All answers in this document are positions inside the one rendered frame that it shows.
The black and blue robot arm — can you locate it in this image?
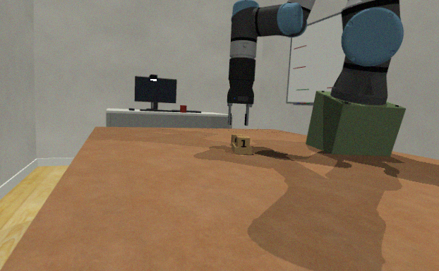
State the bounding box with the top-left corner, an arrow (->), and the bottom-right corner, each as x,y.
231,0 -> 404,105

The tan open-top tray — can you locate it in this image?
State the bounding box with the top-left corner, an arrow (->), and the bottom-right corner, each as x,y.
231,143 -> 252,155

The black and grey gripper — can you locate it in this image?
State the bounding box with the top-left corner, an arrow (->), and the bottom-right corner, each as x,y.
227,40 -> 257,126

